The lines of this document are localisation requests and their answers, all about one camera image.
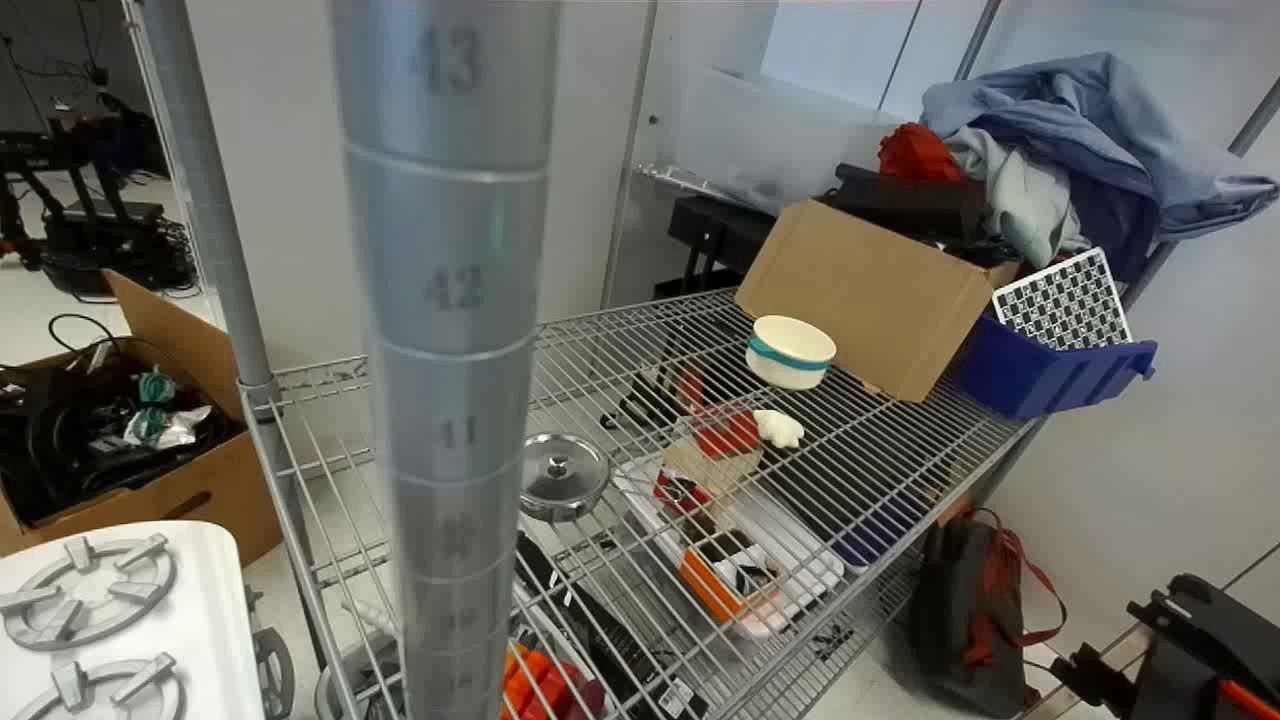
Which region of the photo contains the white plush toy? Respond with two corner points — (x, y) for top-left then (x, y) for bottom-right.
(757, 409), (804, 446)

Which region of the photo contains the silver pot lid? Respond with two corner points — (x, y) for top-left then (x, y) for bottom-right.
(521, 432), (613, 521)

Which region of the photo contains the white pot teal trim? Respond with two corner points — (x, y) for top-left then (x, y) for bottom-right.
(744, 316), (837, 392)

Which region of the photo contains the brown cardboard sheet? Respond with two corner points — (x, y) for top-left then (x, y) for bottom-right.
(738, 199), (1022, 405)

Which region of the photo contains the red fabric item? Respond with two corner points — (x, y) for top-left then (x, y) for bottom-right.
(881, 124), (963, 184)

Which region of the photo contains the blue plastic bin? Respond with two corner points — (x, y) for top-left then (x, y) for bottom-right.
(957, 316), (1155, 420)

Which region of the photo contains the black red backpack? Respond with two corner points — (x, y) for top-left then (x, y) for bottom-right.
(891, 507), (1067, 720)

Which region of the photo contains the white perforated panel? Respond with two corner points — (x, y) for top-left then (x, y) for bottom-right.
(993, 246), (1131, 351)

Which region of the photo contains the blue cloth pile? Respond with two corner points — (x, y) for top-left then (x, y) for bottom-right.
(926, 50), (1280, 285)

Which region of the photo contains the open cardboard box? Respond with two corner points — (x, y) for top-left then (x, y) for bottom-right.
(0, 272), (282, 565)

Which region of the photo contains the wire metal shelf rack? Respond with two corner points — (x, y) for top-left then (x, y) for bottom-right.
(247, 291), (1022, 720)

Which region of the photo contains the silver numbered shelf post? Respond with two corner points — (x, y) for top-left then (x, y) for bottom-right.
(332, 0), (562, 720)

